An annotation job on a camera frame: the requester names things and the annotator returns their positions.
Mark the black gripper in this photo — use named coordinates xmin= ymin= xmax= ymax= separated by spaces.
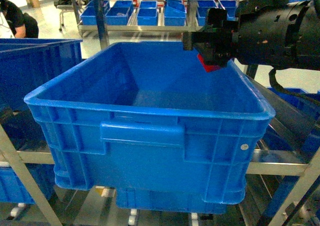
xmin=182 ymin=8 xmax=239 ymax=67

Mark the red one-stud block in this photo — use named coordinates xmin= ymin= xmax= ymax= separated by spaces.
xmin=197 ymin=53 xmax=228 ymax=73

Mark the blue shelf crate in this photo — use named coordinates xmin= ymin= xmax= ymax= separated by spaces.
xmin=24 ymin=41 xmax=276 ymax=205
xmin=116 ymin=188 xmax=227 ymax=215

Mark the steel shelf rack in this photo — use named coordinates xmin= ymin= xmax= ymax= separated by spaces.
xmin=0 ymin=0 xmax=320 ymax=226

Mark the lower blue shelf crate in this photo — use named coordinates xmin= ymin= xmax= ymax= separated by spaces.
xmin=116 ymin=188 xmax=227 ymax=215

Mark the small blue bin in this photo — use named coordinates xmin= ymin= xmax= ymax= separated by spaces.
xmin=137 ymin=0 xmax=159 ymax=26
xmin=105 ymin=0 xmax=134 ymax=25
xmin=196 ymin=0 xmax=218 ymax=26
xmin=80 ymin=0 xmax=110 ymax=25
xmin=164 ymin=0 xmax=187 ymax=26

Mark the right stacked blue crate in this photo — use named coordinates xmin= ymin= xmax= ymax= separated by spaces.
xmin=257 ymin=86 xmax=320 ymax=163

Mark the left upper blue crate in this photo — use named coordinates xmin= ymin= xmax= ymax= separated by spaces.
xmin=0 ymin=38 xmax=82 ymax=110

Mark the person in black shirt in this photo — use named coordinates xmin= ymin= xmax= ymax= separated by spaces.
xmin=0 ymin=0 xmax=39 ymax=38

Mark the left lower blue crate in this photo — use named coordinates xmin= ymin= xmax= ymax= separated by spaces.
xmin=0 ymin=164 xmax=55 ymax=204

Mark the black cable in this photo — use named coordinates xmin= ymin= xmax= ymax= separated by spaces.
xmin=268 ymin=67 xmax=320 ymax=104

